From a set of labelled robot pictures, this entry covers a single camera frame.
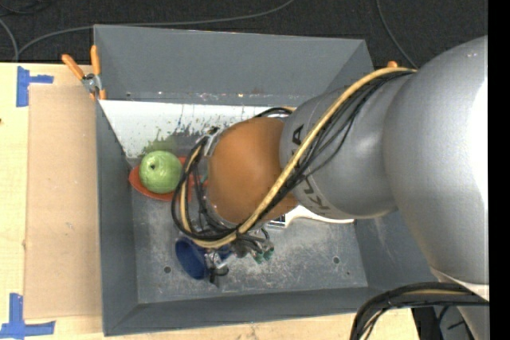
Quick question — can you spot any green apple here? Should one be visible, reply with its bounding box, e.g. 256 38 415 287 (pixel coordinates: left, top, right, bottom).
138 150 184 195

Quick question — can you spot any blue cup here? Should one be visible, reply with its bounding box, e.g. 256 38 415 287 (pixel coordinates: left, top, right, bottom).
175 236 233 281

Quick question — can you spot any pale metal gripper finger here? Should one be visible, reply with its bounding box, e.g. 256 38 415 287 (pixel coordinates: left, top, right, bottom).
205 250 225 270
208 265 230 287

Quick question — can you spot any grey metal bin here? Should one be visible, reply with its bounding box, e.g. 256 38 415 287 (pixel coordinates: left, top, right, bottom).
92 24 439 338

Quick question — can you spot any red flat plate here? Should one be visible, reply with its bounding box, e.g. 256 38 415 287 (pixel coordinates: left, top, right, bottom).
127 156 197 204

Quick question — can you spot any brown cardboard board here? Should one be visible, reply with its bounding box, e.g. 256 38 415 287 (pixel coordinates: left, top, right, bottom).
22 83 105 322

